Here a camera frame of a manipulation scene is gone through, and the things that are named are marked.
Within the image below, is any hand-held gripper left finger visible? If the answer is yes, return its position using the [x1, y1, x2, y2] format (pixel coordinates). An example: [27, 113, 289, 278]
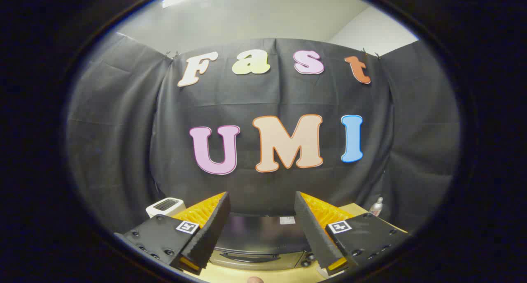
[124, 191, 231, 276]

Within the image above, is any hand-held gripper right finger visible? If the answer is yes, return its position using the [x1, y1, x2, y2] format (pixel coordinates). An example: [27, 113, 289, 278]
[294, 191, 412, 276]

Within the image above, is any black toaster oven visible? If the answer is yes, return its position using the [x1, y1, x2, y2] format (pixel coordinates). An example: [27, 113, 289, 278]
[208, 212, 318, 271]

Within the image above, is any white pop-up toaster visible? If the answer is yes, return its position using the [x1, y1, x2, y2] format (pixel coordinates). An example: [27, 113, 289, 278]
[146, 197, 187, 218]

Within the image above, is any pink drink bottle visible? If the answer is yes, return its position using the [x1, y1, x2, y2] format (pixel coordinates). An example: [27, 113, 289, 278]
[369, 197, 384, 217]

